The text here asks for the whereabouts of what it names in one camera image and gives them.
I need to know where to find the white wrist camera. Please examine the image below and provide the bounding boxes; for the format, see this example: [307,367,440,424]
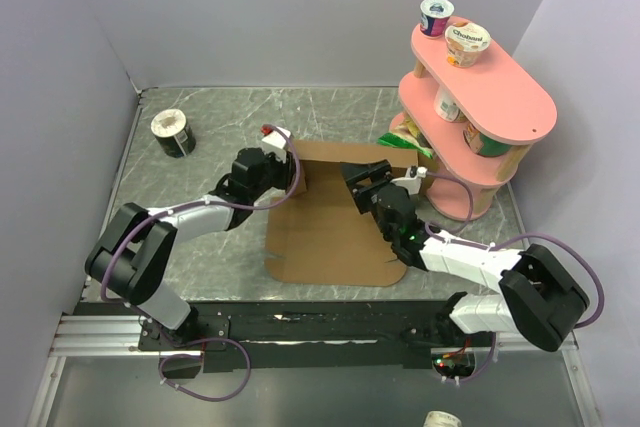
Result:
[261,124,291,154]
[391,166,428,196]

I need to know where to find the pink three-tier shelf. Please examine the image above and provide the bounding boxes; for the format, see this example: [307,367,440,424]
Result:
[391,28,557,220]

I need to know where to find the black-label yogurt cup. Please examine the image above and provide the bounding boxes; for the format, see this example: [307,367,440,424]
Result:
[150,108,197,158]

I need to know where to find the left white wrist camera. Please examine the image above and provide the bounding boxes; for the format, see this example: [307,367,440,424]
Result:
[261,124,291,154]

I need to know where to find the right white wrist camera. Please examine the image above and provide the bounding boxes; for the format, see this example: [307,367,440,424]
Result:
[391,166,428,196]

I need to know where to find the white cup middle shelf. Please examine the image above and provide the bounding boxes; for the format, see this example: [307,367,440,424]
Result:
[434,86,467,123]

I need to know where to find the yogurt cup bottom edge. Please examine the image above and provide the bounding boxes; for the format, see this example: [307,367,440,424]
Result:
[423,410,462,427]

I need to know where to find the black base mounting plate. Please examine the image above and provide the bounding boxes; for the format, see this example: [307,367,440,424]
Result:
[137,300,515,373]

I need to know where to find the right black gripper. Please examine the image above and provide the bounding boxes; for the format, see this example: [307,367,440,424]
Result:
[340,159,397,242]

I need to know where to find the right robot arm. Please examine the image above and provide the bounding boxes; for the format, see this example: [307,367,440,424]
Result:
[340,160,590,352]

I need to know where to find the aluminium rail frame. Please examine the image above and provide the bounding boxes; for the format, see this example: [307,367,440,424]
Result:
[27,316,602,426]

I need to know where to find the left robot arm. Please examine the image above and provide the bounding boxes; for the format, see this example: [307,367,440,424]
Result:
[85,148,301,349]

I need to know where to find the brown cardboard box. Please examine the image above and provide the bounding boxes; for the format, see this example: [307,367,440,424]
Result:
[264,140,421,287]

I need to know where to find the orange Chobani yogurt cup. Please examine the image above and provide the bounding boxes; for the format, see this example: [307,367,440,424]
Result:
[444,21,492,68]

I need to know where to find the green chips bag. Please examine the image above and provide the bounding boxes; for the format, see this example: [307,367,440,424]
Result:
[377,115,435,158]

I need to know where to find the green cup middle shelf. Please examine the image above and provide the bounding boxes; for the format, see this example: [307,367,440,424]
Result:
[463,122,511,158]

